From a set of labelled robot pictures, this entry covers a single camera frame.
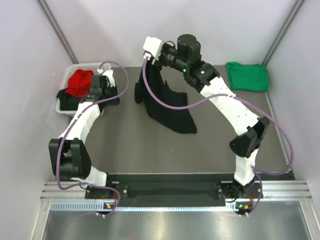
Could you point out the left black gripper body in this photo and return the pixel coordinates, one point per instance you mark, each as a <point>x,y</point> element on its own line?
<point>110,92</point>

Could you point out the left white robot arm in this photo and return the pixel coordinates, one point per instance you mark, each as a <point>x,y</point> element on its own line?
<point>68,154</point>

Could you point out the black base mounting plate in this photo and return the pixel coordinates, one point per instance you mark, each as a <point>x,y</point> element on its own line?
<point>213,190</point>

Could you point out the white plastic laundry basket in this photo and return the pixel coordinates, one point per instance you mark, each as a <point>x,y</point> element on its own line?
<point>93,66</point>

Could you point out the black garment in basket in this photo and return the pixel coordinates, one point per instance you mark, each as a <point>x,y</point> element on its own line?
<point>68,102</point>

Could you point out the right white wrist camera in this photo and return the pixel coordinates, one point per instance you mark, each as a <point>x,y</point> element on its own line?
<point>152,48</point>

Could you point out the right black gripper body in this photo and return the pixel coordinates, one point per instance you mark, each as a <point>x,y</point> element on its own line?
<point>167,57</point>

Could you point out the green folded t shirt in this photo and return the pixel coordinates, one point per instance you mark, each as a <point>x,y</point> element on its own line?
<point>252,78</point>

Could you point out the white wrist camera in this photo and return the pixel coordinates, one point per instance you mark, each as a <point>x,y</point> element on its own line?
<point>109,76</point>
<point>152,48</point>

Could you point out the red t shirt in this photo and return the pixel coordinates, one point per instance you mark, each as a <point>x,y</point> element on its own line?
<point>79,83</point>

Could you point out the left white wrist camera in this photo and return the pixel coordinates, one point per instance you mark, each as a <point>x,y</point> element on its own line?
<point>109,76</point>

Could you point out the aluminium frame rail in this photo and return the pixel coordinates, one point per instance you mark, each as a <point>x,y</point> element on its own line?
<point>283,190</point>

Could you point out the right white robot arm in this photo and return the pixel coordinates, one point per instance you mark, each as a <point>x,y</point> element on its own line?
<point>185,57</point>

